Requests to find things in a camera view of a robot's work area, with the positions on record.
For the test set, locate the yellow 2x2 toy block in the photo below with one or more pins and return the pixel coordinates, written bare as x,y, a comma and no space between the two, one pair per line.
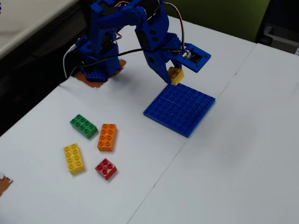
176,77

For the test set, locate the grey box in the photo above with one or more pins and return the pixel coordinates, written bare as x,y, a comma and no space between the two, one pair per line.
280,39

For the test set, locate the blue 8x8 stud plate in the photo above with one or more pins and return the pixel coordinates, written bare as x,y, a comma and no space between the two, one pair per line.
180,109

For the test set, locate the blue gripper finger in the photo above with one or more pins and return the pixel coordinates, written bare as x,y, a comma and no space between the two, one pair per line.
163,72
178,62

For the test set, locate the orange 2x4 toy block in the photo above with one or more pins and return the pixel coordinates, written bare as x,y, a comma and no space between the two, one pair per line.
107,137

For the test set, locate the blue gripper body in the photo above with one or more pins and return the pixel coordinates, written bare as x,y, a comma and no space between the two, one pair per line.
154,59

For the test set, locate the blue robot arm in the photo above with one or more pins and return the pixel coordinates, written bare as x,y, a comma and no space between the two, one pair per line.
102,35

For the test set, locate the blue camera mount with board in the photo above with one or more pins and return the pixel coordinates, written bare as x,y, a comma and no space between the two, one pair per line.
201,63

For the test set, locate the green floor mat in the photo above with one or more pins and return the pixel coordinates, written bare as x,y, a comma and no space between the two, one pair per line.
210,16

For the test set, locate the white desk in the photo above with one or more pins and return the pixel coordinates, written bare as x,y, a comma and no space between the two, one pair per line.
23,21

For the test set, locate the green 2x4 toy block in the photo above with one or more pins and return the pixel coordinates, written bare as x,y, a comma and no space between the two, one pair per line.
83,124

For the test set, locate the yellow 2x4 toy block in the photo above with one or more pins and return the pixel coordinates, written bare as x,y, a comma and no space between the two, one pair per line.
73,158

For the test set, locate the red 2x2 toy block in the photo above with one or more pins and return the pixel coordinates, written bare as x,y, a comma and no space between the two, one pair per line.
105,166

